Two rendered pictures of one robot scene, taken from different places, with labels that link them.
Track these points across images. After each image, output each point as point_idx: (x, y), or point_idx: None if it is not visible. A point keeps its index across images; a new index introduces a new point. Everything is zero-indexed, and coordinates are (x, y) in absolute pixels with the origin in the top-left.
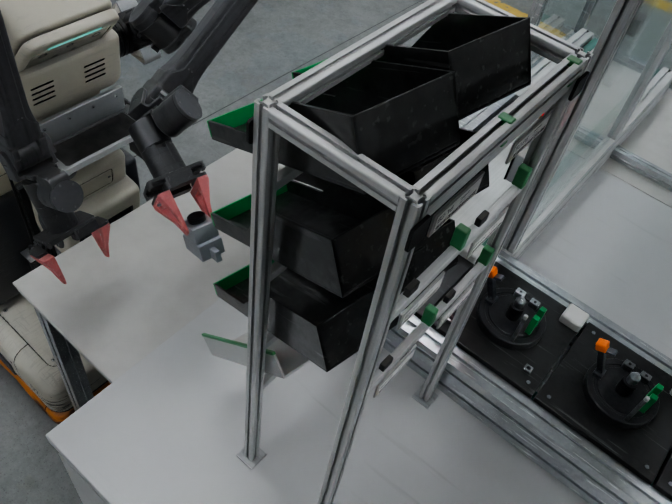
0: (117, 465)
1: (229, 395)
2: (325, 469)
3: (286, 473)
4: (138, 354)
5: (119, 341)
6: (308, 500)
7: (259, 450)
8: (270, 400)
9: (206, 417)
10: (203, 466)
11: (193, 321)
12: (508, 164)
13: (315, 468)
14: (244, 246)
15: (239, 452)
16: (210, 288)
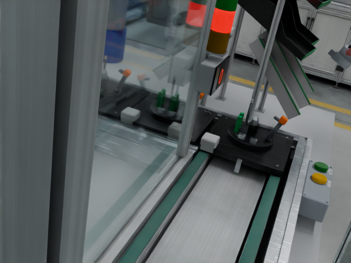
0: (302, 107)
1: (285, 123)
2: (227, 107)
3: (242, 106)
4: (336, 133)
5: (349, 136)
6: (228, 101)
7: (258, 110)
8: (267, 123)
9: (287, 118)
10: (273, 107)
11: (330, 144)
12: (199, 256)
13: (232, 107)
14: (349, 179)
15: (265, 109)
16: (339, 158)
